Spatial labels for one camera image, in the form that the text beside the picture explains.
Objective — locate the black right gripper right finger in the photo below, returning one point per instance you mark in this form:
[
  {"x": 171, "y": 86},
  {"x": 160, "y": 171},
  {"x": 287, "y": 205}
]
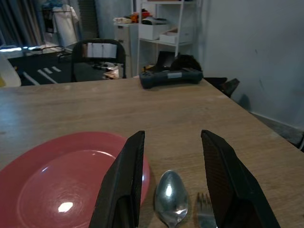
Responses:
[{"x": 232, "y": 185}]

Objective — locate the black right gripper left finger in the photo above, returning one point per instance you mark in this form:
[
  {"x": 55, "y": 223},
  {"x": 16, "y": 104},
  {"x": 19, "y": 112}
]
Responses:
[{"x": 121, "y": 180}]

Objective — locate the silver metal fork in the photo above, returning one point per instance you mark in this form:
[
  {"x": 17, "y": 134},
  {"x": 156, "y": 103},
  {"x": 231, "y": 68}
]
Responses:
[{"x": 204, "y": 211}]

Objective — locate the silver metal spoon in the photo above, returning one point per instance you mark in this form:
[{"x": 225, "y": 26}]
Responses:
[{"x": 171, "y": 192}]

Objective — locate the red round plate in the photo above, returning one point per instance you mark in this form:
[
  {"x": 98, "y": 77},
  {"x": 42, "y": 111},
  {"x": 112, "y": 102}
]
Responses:
[{"x": 59, "y": 175}]

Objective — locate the black open-back chair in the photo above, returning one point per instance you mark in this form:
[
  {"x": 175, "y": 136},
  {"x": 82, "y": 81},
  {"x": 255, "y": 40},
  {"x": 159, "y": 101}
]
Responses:
[{"x": 95, "y": 71}]

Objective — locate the black handheld controller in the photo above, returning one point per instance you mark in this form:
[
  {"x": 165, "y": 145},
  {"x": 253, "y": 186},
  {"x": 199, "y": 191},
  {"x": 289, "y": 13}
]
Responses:
[{"x": 171, "y": 79}]

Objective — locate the black angled stand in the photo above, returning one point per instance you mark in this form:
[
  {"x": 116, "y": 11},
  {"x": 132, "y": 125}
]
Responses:
[{"x": 165, "y": 59}]

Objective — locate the black furry bag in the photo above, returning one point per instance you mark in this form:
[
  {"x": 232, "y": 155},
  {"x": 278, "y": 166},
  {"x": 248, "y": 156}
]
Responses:
[{"x": 187, "y": 62}]

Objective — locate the white drawer cabinet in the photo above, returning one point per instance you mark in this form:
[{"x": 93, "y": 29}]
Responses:
[{"x": 124, "y": 47}]

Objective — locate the black white-striped floor mat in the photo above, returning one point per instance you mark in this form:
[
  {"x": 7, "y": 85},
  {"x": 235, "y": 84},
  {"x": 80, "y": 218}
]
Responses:
[{"x": 31, "y": 64}]

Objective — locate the flat white open box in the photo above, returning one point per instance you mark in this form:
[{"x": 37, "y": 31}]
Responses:
[{"x": 173, "y": 37}]

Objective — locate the white storage box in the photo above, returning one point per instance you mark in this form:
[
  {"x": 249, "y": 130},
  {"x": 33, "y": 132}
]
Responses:
[{"x": 152, "y": 31}]

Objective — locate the black item on shelf rack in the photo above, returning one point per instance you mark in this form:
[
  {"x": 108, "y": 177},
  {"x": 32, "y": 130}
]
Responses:
[{"x": 154, "y": 21}]

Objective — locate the orange small items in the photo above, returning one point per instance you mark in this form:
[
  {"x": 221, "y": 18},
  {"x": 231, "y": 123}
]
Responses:
[{"x": 133, "y": 17}]

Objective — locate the white hanging garment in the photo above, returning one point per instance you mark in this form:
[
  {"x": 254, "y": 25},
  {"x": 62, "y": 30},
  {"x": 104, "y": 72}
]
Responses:
[{"x": 65, "y": 26}]

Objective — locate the white metal shelf rack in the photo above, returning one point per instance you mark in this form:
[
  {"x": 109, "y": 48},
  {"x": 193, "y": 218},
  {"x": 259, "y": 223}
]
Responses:
[{"x": 180, "y": 23}]

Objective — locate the grey curtain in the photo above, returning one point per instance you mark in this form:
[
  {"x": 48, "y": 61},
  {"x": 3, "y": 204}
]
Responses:
[{"x": 19, "y": 21}]

